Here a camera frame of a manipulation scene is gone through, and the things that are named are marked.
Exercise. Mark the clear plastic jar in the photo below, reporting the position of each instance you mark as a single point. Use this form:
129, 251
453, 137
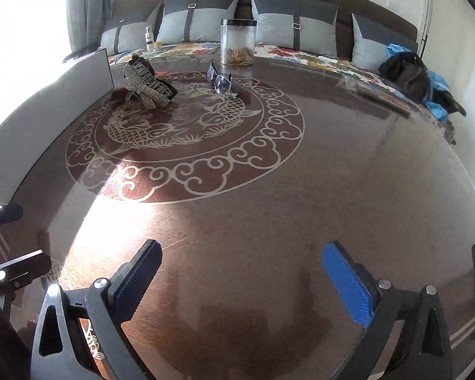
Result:
237, 42

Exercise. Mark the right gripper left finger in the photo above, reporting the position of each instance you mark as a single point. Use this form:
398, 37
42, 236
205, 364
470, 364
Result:
60, 349

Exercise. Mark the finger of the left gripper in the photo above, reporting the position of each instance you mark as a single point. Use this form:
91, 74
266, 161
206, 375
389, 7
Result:
10, 213
25, 269

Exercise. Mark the grey pillow far left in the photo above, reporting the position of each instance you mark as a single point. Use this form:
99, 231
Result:
127, 32

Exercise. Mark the large white cardboard box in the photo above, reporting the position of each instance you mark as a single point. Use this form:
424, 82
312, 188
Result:
35, 124

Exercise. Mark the clear eyeglasses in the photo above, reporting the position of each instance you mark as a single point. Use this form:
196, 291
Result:
221, 83

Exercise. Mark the small white spray bottle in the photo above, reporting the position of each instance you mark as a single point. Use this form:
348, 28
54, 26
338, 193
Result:
149, 39

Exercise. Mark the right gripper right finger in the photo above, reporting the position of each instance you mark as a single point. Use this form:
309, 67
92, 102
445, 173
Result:
423, 349

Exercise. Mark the rhinestone bow hair clip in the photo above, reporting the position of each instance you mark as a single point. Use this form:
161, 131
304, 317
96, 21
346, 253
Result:
144, 87

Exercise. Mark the grey pillow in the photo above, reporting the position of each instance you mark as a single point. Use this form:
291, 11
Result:
370, 41
194, 20
127, 32
302, 25

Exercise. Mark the black and blue clothes pile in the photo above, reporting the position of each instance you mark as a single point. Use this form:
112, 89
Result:
408, 72

